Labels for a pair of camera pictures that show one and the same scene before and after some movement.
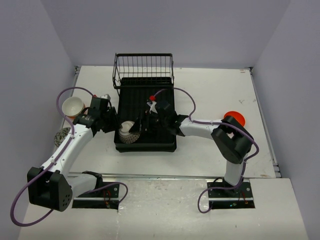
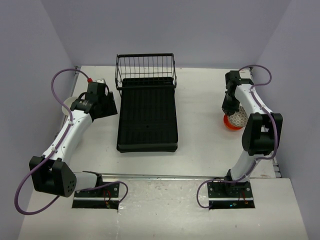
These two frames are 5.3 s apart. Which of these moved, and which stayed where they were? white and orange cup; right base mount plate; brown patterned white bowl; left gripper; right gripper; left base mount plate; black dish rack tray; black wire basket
Moved: brown patterned white bowl; right gripper; left gripper
Stayed: right base mount plate; black dish rack tray; left base mount plate; white and orange cup; black wire basket
